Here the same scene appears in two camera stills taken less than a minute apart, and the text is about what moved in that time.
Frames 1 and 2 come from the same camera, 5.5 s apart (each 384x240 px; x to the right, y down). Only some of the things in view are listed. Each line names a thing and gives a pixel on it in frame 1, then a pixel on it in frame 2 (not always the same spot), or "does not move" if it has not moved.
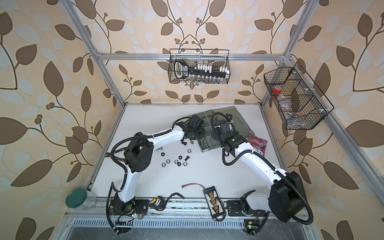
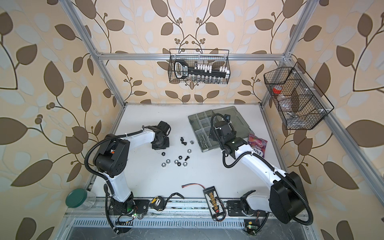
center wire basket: (199, 66) does not move
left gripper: (202, 127) -> (156, 146)
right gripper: (214, 134) does not move
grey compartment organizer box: (206, 143) does not move
